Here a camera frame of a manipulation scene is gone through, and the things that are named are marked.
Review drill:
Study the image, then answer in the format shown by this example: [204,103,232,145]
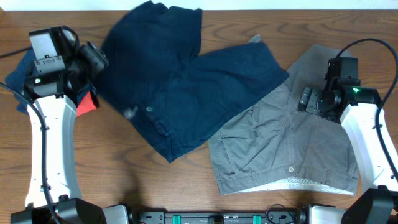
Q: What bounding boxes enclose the grey shorts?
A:
[208,44,359,195]

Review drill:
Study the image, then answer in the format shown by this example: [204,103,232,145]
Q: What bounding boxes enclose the navy blue shorts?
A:
[94,1,288,162]
[4,46,94,114]

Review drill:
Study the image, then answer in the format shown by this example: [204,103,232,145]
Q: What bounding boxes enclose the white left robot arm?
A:
[11,42,130,223]

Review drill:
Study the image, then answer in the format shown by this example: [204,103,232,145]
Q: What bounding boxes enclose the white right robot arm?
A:
[298,86,397,223]

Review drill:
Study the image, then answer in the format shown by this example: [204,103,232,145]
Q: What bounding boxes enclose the orange red folded garment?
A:
[76,91,98,117]

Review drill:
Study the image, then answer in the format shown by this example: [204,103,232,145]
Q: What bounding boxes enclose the folded navy blue shorts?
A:
[4,46,94,114]

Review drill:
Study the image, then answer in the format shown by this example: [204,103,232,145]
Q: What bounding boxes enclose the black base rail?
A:
[134,204,308,224]

